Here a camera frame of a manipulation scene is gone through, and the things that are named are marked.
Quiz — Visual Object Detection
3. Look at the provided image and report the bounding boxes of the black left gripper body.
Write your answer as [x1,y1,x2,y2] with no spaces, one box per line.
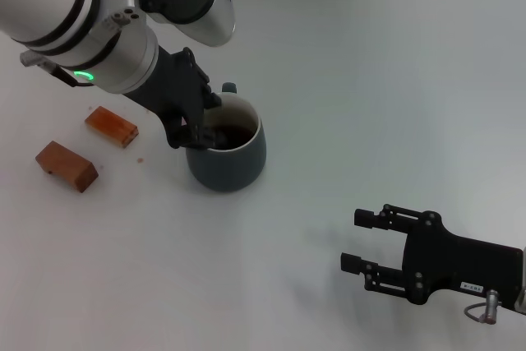
[122,46,213,150]

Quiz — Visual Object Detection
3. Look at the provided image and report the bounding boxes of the flat orange wooden block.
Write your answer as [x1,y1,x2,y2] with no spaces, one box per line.
[85,105,140,149]

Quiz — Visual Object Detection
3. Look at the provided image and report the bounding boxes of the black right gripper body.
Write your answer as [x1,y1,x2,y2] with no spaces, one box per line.
[402,210,525,306]

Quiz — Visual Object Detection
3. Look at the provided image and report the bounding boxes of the tall brown wooden block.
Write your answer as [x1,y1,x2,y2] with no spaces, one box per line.
[35,140,99,195]

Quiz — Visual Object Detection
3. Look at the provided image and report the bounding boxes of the left gripper cable with plug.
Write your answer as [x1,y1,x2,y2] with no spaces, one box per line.
[20,50,96,88]

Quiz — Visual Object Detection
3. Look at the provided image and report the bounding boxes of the grey ceramic cup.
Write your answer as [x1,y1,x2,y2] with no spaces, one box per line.
[184,81,267,193]

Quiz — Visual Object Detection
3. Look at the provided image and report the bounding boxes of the gripper cable with plug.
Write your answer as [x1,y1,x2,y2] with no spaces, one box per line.
[463,289,502,323]
[20,50,96,88]

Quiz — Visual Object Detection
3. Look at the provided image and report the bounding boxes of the right gripper cable with plug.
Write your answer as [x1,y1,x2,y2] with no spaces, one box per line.
[463,289,502,323]

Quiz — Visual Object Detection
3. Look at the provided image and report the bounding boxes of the dark coffee liquid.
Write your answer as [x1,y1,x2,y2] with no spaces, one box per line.
[205,110,258,149]

